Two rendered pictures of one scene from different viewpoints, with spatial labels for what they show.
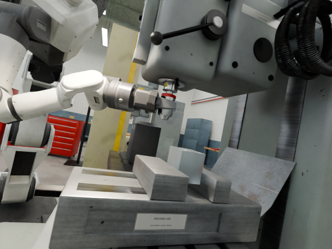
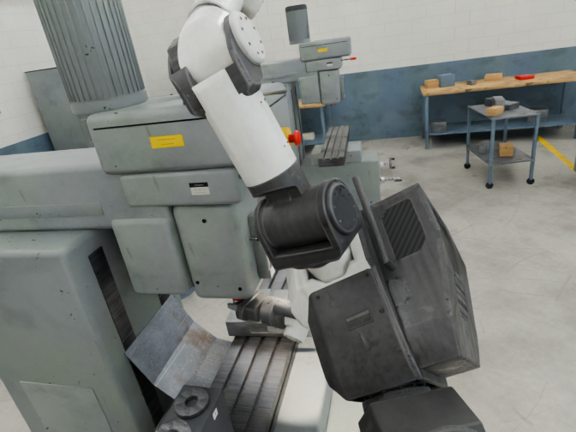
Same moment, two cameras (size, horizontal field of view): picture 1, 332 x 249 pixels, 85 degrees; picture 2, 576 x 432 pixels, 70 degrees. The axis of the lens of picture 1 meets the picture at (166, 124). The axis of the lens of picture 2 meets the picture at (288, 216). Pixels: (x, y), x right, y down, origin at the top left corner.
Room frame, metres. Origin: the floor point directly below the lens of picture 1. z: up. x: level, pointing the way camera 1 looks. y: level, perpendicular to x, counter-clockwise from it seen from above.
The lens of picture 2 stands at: (1.36, 0.80, 2.01)
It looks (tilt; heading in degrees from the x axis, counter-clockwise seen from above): 24 degrees down; 215
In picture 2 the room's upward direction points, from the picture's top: 9 degrees counter-clockwise
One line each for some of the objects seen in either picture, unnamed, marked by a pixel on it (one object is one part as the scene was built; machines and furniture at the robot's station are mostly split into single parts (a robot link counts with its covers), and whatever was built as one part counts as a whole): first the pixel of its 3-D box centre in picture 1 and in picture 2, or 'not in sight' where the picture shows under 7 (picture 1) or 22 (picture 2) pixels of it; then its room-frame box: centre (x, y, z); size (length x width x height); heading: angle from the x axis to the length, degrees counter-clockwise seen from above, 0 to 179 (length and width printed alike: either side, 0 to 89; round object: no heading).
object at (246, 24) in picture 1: (232, 52); (169, 239); (0.62, -0.18, 1.47); 0.24 x 0.19 x 0.26; 18
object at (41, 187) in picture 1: (51, 191); not in sight; (0.29, 0.16, 1.03); 0.04 x 0.02 x 0.02; 111
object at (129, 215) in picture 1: (164, 192); (273, 312); (0.36, -0.02, 1.04); 0.35 x 0.15 x 0.11; 111
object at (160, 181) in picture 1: (155, 173); (279, 305); (0.35, 0.00, 1.07); 0.15 x 0.06 x 0.04; 21
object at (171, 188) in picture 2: not in sight; (197, 173); (0.57, -0.03, 1.68); 0.34 x 0.24 x 0.10; 108
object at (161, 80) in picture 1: (171, 82); not in sight; (0.56, 0.01, 1.31); 0.09 x 0.09 x 0.01
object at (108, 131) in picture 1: (111, 121); not in sight; (2.19, 0.66, 1.15); 0.52 x 0.40 x 2.30; 108
